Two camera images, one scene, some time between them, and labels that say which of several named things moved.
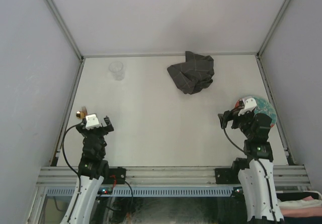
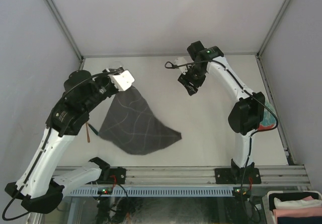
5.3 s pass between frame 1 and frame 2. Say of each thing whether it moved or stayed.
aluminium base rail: stayed
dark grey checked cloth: moved
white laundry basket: stayed
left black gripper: moved
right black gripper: moved
